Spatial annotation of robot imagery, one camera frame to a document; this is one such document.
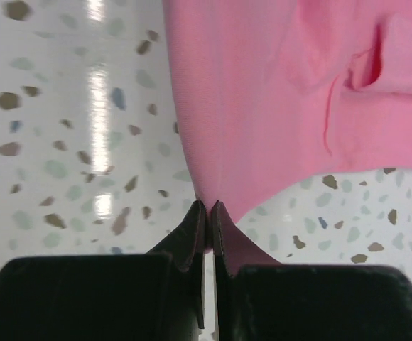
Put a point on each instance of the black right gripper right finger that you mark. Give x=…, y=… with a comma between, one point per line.
x=232, y=250

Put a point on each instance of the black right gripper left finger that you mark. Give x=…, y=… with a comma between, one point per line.
x=185, y=245

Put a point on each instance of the pink t shirt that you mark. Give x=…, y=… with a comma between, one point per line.
x=269, y=93

